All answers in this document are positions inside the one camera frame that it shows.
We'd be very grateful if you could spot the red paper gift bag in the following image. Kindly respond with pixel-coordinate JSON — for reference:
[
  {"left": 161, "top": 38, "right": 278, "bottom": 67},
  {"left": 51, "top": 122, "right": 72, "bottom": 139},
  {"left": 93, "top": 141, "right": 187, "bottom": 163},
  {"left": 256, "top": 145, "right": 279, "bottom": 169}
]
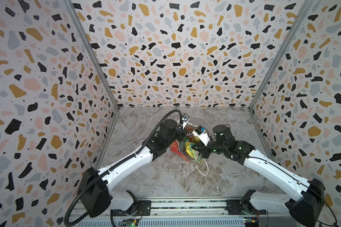
[{"left": 170, "top": 122, "right": 209, "bottom": 176}]

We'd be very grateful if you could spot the yellow snack packet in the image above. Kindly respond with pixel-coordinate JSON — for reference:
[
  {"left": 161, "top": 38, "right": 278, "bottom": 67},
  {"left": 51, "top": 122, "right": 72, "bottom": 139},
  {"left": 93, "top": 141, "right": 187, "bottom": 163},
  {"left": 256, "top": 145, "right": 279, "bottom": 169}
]
[{"left": 184, "top": 141, "right": 203, "bottom": 164}]

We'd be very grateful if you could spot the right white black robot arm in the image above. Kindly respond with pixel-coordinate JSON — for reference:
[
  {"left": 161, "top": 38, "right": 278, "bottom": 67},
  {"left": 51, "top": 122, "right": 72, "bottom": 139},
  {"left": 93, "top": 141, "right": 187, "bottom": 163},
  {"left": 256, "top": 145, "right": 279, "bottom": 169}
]
[{"left": 192, "top": 124, "right": 325, "bottom": 227}]

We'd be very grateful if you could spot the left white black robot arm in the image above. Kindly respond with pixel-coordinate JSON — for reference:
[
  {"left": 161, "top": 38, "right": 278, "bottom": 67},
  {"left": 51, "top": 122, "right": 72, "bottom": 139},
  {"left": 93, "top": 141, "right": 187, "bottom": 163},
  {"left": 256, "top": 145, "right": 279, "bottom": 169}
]
[{"left": 78, "top": 114, "right": 189, "bottom": 218}]

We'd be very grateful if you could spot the right green circuit board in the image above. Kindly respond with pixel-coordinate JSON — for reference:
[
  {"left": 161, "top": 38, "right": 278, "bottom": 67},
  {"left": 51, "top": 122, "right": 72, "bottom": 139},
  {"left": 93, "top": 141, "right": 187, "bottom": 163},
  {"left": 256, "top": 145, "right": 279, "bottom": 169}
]
[{"left": 243, "top": 218, "right": 259, "bottom": 227}]

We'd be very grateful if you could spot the green circuit board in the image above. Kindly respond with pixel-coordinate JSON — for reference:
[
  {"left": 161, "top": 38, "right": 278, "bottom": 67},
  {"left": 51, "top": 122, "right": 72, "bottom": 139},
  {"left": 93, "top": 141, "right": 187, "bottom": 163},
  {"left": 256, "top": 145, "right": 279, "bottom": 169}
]
[
  {"left": 120, "top": 219, "right": 139, "bottom": 227},
  {"left": 243, "top": 218, "right": 259, "bottom": 227}
]

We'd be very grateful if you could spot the left green circuit board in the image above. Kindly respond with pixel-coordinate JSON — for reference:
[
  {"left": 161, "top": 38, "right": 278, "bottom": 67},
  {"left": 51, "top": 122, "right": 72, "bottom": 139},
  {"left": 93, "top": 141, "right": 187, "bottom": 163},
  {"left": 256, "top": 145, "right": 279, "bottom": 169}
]
[{"left": 120, "top": 219, "right": 139, "bottom": 227}]

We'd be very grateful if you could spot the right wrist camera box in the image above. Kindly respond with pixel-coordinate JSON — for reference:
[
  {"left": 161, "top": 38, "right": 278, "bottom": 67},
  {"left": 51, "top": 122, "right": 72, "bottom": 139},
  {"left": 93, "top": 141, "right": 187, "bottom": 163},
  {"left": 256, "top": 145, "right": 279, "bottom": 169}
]
[{"left": 192, "top": 125, "right": 211, "bottom": 146}]

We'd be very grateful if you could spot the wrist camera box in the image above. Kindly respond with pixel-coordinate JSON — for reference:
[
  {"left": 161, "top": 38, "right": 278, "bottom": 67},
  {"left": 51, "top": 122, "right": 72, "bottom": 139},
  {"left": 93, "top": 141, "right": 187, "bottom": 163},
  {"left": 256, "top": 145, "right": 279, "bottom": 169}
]
[
  {"left": 182, "top": 114, "right": 190, "bottom": 123},
  {"left": 192, "top": 125, "right": 211, "bottom": 146}
]

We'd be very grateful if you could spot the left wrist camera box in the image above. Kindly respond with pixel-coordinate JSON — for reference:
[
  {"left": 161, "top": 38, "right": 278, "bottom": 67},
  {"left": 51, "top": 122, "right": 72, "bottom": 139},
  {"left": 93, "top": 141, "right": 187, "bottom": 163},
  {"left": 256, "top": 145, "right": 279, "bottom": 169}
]
[{"left": 182, "top": 114, "right": 190, "bottom": 123}]

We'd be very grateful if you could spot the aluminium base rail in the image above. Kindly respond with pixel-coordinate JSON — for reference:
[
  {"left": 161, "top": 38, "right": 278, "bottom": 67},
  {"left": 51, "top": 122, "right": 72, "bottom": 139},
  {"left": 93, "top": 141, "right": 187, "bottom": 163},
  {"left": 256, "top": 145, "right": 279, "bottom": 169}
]
[{"left": 77, "top": 197, "right": 299, "bottom": 227}]

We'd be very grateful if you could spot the left black corrugated cable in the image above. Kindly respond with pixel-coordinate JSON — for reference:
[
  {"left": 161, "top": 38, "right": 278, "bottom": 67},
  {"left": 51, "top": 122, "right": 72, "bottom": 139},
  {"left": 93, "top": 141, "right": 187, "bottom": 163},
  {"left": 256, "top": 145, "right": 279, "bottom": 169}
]
[{"left": 63, "top": 109, "right": 183, "bottom": 227}]

